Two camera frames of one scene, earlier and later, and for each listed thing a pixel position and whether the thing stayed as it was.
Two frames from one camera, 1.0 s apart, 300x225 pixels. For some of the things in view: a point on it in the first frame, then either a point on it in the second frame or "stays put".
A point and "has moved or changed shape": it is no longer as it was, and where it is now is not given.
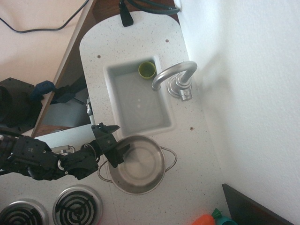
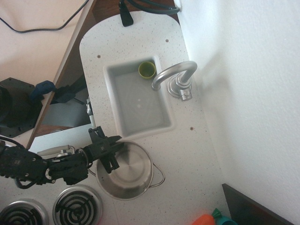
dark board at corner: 244,211 stays put
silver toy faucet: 178,87 stays put
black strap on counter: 127,19 stays put
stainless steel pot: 144,168 has moved or changed shape
